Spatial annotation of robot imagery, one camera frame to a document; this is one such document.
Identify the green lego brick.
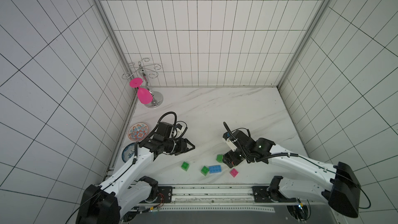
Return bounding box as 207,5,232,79
216,154,223,163
201,166,209,176
181,161,190,171

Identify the magenta lego brick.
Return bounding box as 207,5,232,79
230,169,238,178

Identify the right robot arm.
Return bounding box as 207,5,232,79
223,130,361,218

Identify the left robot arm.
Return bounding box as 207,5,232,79
75,121,195,224

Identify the blue lego brick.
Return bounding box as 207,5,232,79
209,165,222,174

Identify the blue patterned ceramic plate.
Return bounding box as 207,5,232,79
121,142,137,163

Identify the pink plastic wine glass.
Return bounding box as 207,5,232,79
129,78,153,105

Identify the metal glass rack stand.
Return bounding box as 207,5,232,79
122,58,164,108

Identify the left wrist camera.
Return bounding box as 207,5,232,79
171,121,188,140

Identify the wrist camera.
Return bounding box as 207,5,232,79
171,121,188,140
223,132,237,151

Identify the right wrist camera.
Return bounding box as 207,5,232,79
223,132,237,151

